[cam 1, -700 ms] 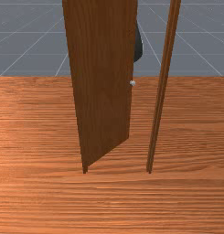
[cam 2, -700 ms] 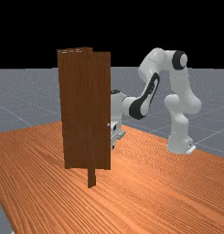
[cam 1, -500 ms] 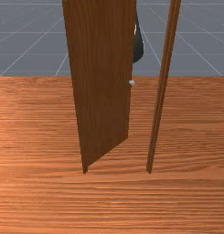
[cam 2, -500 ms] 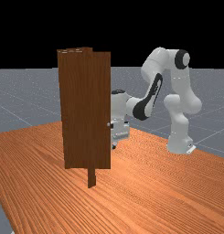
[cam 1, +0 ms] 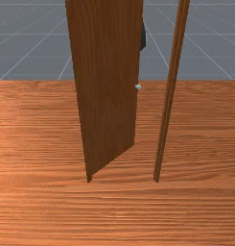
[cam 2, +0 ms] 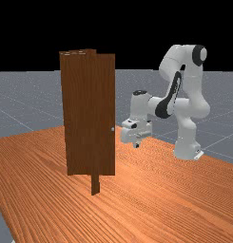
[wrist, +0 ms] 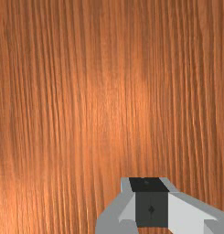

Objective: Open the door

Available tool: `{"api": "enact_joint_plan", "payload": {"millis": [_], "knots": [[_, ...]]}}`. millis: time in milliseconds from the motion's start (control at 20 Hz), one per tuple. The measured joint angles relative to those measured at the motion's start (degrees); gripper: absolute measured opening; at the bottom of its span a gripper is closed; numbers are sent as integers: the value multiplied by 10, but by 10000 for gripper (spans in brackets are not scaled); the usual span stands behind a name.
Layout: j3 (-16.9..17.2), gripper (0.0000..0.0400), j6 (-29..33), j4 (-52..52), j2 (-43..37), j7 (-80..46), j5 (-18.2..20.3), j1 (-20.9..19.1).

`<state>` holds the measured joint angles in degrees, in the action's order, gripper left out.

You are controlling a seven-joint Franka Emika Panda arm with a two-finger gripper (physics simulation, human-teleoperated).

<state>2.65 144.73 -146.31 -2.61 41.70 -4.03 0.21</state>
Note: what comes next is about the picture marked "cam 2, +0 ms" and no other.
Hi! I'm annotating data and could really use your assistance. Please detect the brown door leaf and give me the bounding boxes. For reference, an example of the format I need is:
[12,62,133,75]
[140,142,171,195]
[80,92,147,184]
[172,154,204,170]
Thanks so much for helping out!
[59,51,117,177]

